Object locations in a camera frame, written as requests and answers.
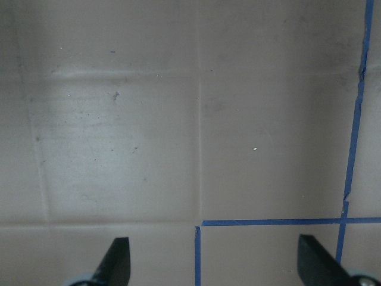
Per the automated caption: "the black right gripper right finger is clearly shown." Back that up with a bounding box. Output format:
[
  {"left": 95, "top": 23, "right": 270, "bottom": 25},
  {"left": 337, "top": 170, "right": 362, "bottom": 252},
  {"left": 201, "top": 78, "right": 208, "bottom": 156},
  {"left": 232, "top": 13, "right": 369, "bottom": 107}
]
[{"left": 297, "top": 234, "right": 380, "bottom": 286}]

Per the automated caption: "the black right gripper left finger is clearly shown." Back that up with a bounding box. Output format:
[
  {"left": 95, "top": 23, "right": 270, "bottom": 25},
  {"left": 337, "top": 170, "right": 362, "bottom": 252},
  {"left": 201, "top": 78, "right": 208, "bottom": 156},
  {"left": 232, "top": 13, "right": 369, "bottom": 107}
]
[{"left": 68, "top": 237, "right": 131, "bottom": 286}]

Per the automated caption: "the horizontal blue tape strip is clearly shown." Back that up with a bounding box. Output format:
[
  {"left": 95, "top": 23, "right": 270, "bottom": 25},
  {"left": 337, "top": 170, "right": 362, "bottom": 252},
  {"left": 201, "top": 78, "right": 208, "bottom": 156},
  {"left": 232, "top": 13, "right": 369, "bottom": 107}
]
[{"left": 201, "top": 217, "right": 380, "bottom": 226}]

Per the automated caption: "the short vertical blue tape strip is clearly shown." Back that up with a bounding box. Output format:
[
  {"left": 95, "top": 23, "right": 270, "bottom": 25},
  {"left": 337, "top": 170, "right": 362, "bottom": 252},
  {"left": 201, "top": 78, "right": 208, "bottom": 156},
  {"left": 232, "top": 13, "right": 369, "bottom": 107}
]
[{"left": 194, "top": 226, "right": 201, "bottom": 286}]

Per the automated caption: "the long vertical blue tape strip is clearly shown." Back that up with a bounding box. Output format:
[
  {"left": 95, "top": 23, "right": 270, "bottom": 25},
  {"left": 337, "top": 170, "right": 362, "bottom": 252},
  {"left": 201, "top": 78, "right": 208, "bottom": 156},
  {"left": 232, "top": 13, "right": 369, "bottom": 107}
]
[{"left": 336, "top": 0, "right": 374, "bottom": 263}]

